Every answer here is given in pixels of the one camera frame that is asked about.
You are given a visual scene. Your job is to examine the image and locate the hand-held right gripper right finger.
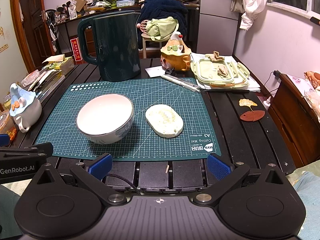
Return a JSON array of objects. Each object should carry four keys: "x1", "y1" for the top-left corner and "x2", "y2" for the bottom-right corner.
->
[{"x1": 192, "y1": 154, "x2": 294, "y2": 205}]

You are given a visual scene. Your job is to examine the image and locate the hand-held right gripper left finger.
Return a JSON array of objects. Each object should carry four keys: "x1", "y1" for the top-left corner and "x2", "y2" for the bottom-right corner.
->
[{"x1": 26, "y1": 153, "x2": 128, "y2": 205}]

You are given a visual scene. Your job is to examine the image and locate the white ceramic bowl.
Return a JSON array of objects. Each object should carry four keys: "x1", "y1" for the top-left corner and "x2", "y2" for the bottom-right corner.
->
[{"x1": 76, "y1": 94, "x2": 134, "y2": 145}]

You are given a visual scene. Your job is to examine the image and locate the white oval sponge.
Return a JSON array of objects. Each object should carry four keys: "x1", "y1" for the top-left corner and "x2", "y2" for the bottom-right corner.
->
[{"x1": 145, "y1": 104, "x2": 184, "y2": 138}]

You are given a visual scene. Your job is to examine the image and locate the orange plastic container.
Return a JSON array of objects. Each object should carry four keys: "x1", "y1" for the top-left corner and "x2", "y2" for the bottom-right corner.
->
[{"x1": 0, "y1": 110, "x2": 18, "y2": 140}]

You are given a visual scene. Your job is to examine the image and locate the dark green cloth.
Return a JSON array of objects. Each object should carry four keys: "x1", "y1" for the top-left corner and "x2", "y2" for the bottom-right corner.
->
[{"x1": 0, "y1": 184, "x2": 24, "y2": 240}]

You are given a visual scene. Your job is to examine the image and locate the clear plastic pouch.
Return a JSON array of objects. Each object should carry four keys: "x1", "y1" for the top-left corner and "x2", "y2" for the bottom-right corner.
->
[{"x1": 21, "y1": 70, "x2": 40, "y2": 87}]

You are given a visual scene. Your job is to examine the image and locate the stack of books and papers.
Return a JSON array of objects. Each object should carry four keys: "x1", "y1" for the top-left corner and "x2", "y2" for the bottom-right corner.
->
[{"x1": 27, "y1": 65, "x2": 75, "y2": 103}]

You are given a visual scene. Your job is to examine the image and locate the brown wooden cabinet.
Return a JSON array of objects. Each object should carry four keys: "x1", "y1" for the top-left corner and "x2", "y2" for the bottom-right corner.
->
[{"x1": 269, "y1": 73, "x2": 320, "y2": 167}]

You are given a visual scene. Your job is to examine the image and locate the stack of white papers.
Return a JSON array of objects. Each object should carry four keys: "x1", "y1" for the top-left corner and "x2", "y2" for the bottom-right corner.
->
[{"x1": 191, "y1": 53, "x2": 262, "y2": 92}]

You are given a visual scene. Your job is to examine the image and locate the clear pen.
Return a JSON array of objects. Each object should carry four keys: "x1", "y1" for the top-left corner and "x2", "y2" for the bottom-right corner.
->
[{"x1": 175, "y1": 76, "x2": 202, "y2": 89}]

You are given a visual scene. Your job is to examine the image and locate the stack of pale green lids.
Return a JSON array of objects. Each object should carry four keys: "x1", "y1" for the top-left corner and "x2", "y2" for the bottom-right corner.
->
[{"x1": 191, "y1": 59, "x2": 250, "y2": 90}]

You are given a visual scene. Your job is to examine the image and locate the pale cloth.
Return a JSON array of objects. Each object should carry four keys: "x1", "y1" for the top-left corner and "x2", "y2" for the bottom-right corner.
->
[{"x1": 291, "y1": 159, "x2": 320, "y2": 230}]

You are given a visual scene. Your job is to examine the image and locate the medium pale green container lid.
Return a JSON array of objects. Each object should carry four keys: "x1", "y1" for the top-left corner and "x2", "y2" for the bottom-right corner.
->
[{"x1": 194, "y1": 59, "x2": 247, "y2": 87}]

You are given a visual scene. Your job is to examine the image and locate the green cutting mat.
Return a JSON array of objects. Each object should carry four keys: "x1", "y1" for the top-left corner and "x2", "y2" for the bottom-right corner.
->
[{"x1": 36, "y1": 77, "x2": 222, "y2": 161}]

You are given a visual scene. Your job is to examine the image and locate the yellow green carton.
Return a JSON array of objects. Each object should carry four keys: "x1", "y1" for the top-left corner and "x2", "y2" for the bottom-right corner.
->
[{"x1": 42, "y1": 54, "x2": 75, "y2": 77}]

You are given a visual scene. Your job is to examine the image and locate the small pale green container lid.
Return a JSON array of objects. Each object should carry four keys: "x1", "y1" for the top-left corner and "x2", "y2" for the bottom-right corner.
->
[{"x1": 197, "y1": 59, "x2": 237, "y2": 83}]

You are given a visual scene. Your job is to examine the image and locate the tan folded fabric scrap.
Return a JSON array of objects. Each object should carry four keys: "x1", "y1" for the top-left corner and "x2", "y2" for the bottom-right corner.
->
[{"x1": 216, "y1": 64, "x2": 229, "y2": 77}]

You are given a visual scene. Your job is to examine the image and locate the white pen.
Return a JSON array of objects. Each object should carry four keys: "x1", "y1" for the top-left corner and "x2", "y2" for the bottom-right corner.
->
[{"x1": 161, "y1": 74, "x2": 201, "y2": 92}]

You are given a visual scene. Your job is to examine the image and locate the white paper card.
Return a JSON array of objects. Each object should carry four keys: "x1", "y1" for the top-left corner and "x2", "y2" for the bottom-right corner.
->
[{"x1": 145, "y1": 65, "x2": 175, "y2": 78}]

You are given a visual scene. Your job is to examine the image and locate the beige crumpled fabric scrap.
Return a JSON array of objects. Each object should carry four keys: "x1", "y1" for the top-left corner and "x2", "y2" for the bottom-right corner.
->
[{"x1": 209, "y1": 51, "x2": 225, "y2": 62}]

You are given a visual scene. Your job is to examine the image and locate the orange bear ceramic mug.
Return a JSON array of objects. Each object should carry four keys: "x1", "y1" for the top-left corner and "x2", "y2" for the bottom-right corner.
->
[{"x1": 160, "y1": 52, "x2": 192, "y2": 72}]

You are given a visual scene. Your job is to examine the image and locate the red sign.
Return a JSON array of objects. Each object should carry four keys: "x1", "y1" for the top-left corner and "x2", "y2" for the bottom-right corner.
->
[{"x1": 70, "y1": 37, "x2": 83, "y2": 61}]

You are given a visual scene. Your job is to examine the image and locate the clear plastic bag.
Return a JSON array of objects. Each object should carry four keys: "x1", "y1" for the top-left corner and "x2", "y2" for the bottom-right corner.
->
[{"x1": 304, "y1": 89, "x2": 320, "y2": 115}]

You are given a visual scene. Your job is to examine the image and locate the dark green kettle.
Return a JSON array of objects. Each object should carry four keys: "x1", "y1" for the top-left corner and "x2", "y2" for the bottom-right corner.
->
[{"x1": 77, "y1": 11, "x2": 142, "y2": 82}]

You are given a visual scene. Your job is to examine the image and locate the pale wooden stool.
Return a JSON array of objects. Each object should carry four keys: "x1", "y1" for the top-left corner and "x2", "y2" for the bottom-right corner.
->
[{"x1": 141, "y1": 32, "x2": 173, "y2": 59}]

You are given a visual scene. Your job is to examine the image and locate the brown wooden door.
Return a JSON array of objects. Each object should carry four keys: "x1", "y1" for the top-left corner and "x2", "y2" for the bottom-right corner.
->
[{"x1": 10, "y1": 0, "x2": 54, "y2": 73}]

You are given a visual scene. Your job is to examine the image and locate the orange plush toy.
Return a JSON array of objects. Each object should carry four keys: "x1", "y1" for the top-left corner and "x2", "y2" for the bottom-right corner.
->
[{"x1": 304, "y1": 71, "x2": 320, "y2": 88}]

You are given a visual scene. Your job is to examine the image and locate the cluttered wooden desk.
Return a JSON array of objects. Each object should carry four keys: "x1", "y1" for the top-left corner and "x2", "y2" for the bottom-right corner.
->
[{"x1": 54, "y1": 4, "x2": 200, "y2": 53}]

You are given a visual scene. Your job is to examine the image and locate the grey refrigerator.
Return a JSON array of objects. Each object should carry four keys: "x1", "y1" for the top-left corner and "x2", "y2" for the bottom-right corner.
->
[{"x1": 196, "y1": 0, "x2": 237, "y2": 54}]

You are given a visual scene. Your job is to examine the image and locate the light green bag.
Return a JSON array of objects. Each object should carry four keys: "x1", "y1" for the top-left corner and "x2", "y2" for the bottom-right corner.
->
[{"x1": 145, "y1": 17, "x2": 179, "y2": 41}]

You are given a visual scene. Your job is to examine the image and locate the white hanging clothes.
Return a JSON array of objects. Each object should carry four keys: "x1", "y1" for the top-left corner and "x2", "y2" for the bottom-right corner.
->
[{"x1": 239, "y1": 0, "x2": 268, "y2": 30}]

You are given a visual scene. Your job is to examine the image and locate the dark blue fleece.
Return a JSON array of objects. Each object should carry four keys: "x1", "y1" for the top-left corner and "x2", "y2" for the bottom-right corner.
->
[{"x1": 140, "y1": 0, "x2": 189, "y2": 49}]

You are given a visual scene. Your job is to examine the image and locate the black braided cable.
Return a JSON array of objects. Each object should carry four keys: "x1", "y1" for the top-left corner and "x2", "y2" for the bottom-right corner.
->
[{"x1": 104, "y1": 174, "x2": 142, "y2": 194}]

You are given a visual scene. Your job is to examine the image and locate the black charger cable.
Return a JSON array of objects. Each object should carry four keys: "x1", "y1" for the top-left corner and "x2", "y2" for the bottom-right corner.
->
[{"x1": 262, "y1": 71, "x2": 275, "y2": 98}]

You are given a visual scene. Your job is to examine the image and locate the pink wire whisk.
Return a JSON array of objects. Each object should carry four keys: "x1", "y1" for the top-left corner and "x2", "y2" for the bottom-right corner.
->
[{"x1": 137, "y1": 20, "x2": 150, "y2": 33}]

